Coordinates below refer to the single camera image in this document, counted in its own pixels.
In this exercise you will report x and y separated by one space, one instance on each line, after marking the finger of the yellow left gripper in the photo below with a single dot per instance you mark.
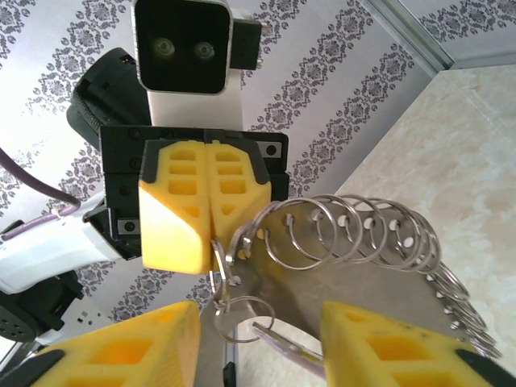
173 225
234 189

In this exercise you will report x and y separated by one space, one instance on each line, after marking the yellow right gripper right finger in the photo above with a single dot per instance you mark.
383 354

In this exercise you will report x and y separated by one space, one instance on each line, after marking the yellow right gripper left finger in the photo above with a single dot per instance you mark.
121 354

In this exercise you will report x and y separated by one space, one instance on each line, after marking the aluminium frame post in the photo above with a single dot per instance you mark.
407 28

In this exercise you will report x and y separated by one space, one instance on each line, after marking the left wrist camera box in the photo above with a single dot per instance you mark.
181 44

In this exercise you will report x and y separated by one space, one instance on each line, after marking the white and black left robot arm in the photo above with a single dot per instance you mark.
48 250

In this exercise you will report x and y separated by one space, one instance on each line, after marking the aluminium back rail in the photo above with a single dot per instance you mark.
483 62

